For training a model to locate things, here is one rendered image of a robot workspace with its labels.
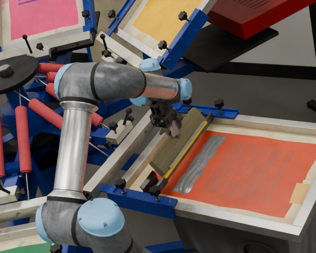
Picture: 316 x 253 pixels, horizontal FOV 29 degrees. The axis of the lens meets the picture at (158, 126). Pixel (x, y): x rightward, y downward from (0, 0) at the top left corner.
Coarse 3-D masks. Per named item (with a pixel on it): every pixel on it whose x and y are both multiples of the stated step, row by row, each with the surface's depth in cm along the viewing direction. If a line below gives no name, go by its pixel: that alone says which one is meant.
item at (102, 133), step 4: (100, 128) 271; (96, 132) 270; (100, 132) 269; (104, 132) 268; (108, 132) 267; (92, 136) 268; (96, 136) 267; (100, 136) 266; (104, 136) 265; (96, 140) 269; (100, 140) 267; (104, 140) 266; (96, 144) 271; (100, 144) 269; (112, 144) 265
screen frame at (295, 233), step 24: (216, 120) 265; (240, 120) 257; (264, 120) 253; (288, 120) 248; (144, 168) 254; (312, 192) 212; (192, 216) 222; (216, 216) 215; (240, 216) 212; (312, 216) 208
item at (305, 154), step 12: (216, 132) 261; (228, 144) 252; (252, 144) 248; (264, 144) 246; (276, 144) 244; (288, 144) 242; (300, 144) 240; (312, 144) 238; (192, 156) 252; (216, 156) 248; (300, 156) 234; (312, 156) 233; (288, 168) 231; (300, 168) 229
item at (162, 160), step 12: (192, 108) 254; (192, 120) 251; (204, 120) 254; (192, 132) 248; (168, 144) 239; (180, 144) 243; (156, 156) 234; (168, 156) 237; (156, 168) 233; (168, 168) 235
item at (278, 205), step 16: (160, 176) 247; (176, 176) 244; (208, 176) 239; (176, 192) 237; (192, 192) 234; (208, 192) 232; (272, 192) 223; (288, 192) 220; (240, 208) 220; (256, 208) 218; (272, 208) 216; (288, 208) 214
